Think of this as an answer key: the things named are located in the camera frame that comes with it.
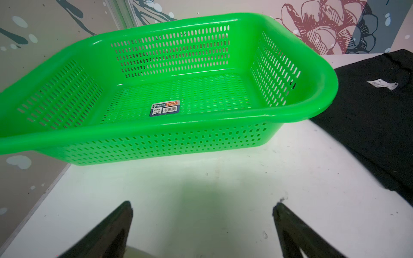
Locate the black t-shirt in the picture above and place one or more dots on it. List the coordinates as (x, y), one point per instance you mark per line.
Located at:
(372, 116)

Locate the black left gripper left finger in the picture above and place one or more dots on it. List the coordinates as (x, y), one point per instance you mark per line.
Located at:
(107, 239)

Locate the green plastic basket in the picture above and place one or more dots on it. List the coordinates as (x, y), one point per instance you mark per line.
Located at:
(187, 86)

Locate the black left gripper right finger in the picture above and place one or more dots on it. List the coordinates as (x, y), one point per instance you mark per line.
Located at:
(297, 238)

